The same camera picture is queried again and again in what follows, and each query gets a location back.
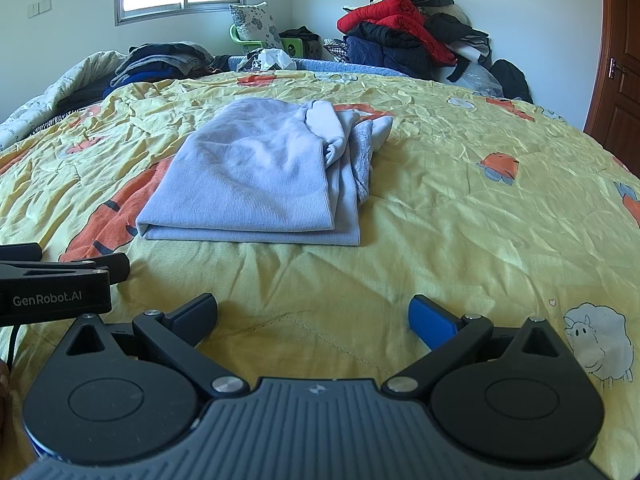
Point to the white quilted comforter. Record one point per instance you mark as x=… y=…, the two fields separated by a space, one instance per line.
x=60 y=85

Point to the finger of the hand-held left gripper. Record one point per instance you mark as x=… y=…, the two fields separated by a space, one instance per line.
x=20 y=251
x=112 y=266

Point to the clear plastic bag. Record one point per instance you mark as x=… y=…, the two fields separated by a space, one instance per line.
x=480 y=80

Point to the zebra striped cloth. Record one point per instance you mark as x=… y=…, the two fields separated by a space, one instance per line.
x=47 y=122

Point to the black cloth bag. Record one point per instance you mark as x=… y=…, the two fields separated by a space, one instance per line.
x=307 y=37

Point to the black and white plastic bag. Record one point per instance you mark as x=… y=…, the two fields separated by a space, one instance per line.
x=272 y=57

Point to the white long-sleeve shirt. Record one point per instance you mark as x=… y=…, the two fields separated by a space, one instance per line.
x=250 y=175

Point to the pile of dark folded clothes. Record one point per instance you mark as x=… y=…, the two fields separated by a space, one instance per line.
x=155 y=62

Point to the wall switch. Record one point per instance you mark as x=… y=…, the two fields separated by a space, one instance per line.
x=40 y=8

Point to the red jacket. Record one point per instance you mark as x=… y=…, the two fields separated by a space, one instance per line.
x=395 y=15

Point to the grey patterned pillow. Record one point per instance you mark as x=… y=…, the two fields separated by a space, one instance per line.
x=255 y=22

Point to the black and white garment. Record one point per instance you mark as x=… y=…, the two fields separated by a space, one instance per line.
x=460 y=35

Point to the houndstooth cloth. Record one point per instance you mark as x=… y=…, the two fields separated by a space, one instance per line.
x=336 y=50

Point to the brown wooden door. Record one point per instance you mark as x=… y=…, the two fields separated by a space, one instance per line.
x=620 y=20

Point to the green plastic stool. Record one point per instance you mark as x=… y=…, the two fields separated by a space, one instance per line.
x=291 y=47

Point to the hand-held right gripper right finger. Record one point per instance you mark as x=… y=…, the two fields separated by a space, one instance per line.
x=430 y=317

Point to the blue knitted blanket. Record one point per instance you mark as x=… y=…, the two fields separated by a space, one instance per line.
x=350 y=67

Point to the black backpack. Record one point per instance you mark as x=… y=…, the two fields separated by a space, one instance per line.
x=512 y=80

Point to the navy jacket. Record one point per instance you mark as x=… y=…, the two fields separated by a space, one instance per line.
x=390 y=52

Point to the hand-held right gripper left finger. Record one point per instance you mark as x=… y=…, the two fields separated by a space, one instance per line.
x=200 y=312

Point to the green plastic chair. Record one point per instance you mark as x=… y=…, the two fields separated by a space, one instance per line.
x=245 y=45

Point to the yellow printed blanket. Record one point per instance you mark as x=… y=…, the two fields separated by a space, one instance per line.
x=475 y=235

